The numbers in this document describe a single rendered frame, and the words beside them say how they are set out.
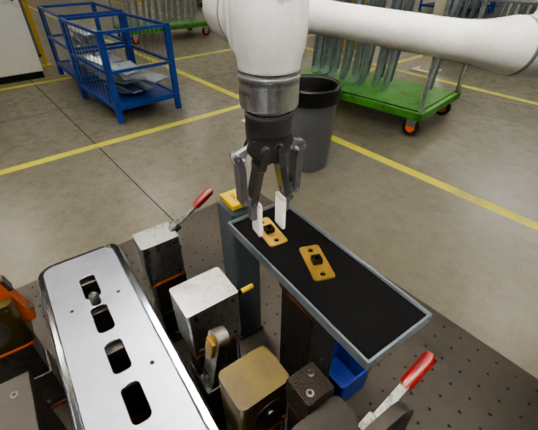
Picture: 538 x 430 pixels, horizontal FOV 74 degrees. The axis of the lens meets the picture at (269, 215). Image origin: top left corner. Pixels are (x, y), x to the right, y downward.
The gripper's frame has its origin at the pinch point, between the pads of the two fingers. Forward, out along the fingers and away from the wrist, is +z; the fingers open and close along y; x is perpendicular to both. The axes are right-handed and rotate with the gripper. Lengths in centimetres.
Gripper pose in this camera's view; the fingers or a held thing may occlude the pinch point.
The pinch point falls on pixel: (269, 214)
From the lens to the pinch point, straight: 66.7
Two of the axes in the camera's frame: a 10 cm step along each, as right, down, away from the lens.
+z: 0.0, 8.0, 6.0
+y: -8.9, 2.8, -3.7
